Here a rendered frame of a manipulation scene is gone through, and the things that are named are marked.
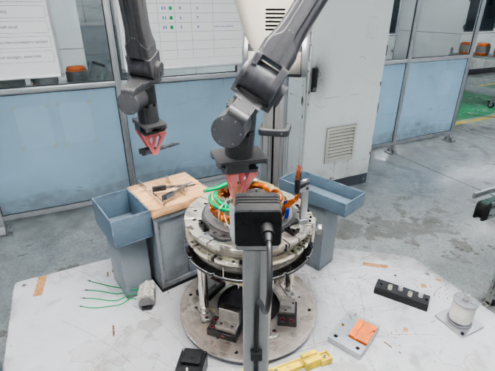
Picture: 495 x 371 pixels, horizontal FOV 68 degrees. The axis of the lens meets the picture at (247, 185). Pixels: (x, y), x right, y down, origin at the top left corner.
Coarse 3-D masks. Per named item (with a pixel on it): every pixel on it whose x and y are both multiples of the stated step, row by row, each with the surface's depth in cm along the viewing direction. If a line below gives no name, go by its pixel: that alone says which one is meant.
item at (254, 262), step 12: (252, 252) 36; (264, 252) 36; (252, 264) 36; (264, 264) 36; (252, 276) 37; (264, 276) 37; (252, 288) 37; (264, 288) 37; (252, 300) 38; (264, 300) 38; (252, 312) 39; (252, 324) 40; (264, 324) 40; (252, 336) 40; (264, 336) 40; (252, 348) 41; (264, 348) 41; (264, 360) 42
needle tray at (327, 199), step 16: (288, 176) 121; (304, 176) 124; (288, 192) 117; (320, 192) 118; (336, 192) 117; (352, 192) 113; (320, 208) 112; (336, 208) 106; (352, 208) 106; (320, 224) 114; (336, 224) 119; (320, 240) 116; (320, 256) 118
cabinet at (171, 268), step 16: (160, 224) 103; (176, 224) 107; (160, 240) 105; (176, 240) 109; (160, 256) 106; (176, 256) 111; (160, 272) 109; (176, 272) 113; (192, 272) 116; (160, 288) 113
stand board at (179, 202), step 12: (156, 180) 117; (180, 180) 117; (192, 180) 117; (132, 192) 110; (144, 192) 109; (156, 192) 109; (192, 192) 109; (144, 204) 103; (156, 204) 103; (168, 204) 103; (180, 204) 104; (156, 216) 100
